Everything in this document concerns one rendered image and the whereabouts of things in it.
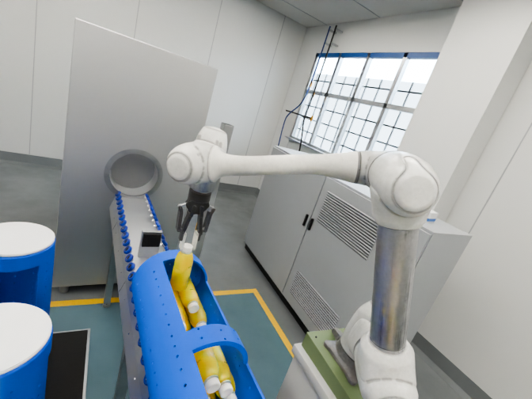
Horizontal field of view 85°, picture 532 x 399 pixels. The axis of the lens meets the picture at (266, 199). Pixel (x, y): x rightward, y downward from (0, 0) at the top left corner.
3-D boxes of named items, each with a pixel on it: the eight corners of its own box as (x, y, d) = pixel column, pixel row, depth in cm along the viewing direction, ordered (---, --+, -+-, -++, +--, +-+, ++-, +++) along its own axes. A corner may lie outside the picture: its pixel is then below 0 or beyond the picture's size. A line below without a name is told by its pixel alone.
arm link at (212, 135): (195, 165, 102) (180, 172, 89) (205, 122, 97) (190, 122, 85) (224, 175, 101) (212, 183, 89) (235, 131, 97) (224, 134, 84)
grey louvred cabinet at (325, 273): (273, 247, 421) (306, 153, 378) (387, 381, 248) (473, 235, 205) (240, 246, 393) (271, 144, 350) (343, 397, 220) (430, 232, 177)
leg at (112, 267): (110, 302, 239) (120, 236, 220) (110, 307, 234) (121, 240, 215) (102, 303, 236) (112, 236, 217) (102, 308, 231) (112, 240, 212)
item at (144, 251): (156, 254, 161) (161, 229, 156) (157, 258, 157) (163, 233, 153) (137, 255, 155) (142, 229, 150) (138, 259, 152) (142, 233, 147)
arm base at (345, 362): (346, 331, 128) (352, 321, 126) (383, 378, 111) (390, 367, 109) (316, 334, 118) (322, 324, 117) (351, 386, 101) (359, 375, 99)
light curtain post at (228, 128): (172, 345, 218) (230, 124, 168) (175, 351, 214) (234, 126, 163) (165, 347, 215) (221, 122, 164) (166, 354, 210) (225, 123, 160)
